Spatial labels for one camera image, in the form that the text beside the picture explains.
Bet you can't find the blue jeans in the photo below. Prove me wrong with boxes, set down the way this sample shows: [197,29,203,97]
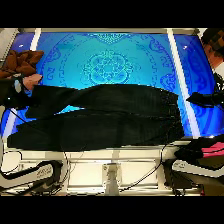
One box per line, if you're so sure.
[7,83,186,152]

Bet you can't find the brown garment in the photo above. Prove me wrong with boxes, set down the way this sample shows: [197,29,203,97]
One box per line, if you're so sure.
[0,49,45,80]

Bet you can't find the pink garment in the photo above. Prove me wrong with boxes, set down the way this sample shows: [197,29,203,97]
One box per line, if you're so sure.
[201,142,224,158]

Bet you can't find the silver frame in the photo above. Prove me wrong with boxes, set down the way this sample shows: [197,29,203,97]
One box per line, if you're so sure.
[0,139,224,197]

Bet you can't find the black cable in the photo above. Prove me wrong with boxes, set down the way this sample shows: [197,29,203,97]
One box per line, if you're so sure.
[7,108,73,188]
[119,143,171,193]

